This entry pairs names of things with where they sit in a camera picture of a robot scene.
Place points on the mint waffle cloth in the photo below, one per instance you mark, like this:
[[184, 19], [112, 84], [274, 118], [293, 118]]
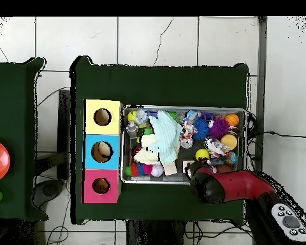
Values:
[[168, 137]]

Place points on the multicolour spiky caterpillar toy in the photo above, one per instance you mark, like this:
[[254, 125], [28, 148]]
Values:
[[142, 169]]

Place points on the cream waffle cloth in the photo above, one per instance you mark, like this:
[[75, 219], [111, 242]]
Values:
[[148, 150]]

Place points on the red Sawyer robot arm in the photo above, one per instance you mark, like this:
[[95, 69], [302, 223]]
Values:
[[239, 185]]

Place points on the wooden box with three holes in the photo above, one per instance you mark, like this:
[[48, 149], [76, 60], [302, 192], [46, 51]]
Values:
[[90, 127]]

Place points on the long colourful crumpled wrapper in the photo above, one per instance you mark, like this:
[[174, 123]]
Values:
[[218, 148]]

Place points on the small colourful crumpled paper ball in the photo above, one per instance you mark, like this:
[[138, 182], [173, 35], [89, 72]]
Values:
[[187, 131]]

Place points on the blue spiky ball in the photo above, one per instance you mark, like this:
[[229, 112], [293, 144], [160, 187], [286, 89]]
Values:
[[201, 129]]

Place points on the purple spiky ball with eyes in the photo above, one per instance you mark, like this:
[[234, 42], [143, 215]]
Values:
[[219, 127]]

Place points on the crushed bottle with blue label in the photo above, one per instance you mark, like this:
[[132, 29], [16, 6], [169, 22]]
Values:
[[192, 114]]

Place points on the dark green table cloth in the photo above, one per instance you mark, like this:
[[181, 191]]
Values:
[[20, 76], [155, 84]]

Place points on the black stand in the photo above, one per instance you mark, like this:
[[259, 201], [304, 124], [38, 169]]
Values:
[[63, 114]]

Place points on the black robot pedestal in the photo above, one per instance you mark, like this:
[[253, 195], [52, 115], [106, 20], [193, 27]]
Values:
[[153, 234]]

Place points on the grey metal rail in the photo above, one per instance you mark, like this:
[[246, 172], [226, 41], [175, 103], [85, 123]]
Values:
[[261, 76]]

